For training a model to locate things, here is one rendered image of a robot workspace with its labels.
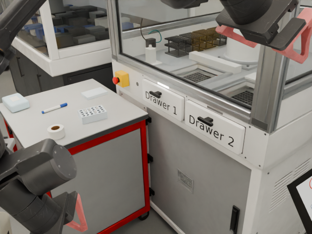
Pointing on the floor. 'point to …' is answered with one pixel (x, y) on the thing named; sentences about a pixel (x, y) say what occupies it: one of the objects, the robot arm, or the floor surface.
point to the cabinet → (217, 181)
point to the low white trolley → (92, 152)
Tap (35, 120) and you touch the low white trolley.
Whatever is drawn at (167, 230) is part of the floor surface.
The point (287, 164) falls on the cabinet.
